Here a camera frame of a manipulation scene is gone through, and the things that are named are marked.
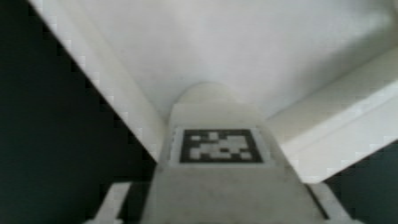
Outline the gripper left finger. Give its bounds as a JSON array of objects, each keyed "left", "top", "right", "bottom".
[{"left": 82, "top": 182, "right": 132, "bottom": 224}]

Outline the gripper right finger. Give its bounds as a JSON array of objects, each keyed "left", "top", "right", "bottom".
[{"left": 307, "top": 183, "right": 364, "bottom": 224}]

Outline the white table leg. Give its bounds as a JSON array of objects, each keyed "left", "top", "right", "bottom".
[{"left": 140, "top": 83, "right": 327, "bottom": 224}]

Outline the white square table top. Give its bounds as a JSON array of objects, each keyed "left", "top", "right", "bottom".
[{"left": 27, "top": 0, "right": 398, "bottom": 183}]

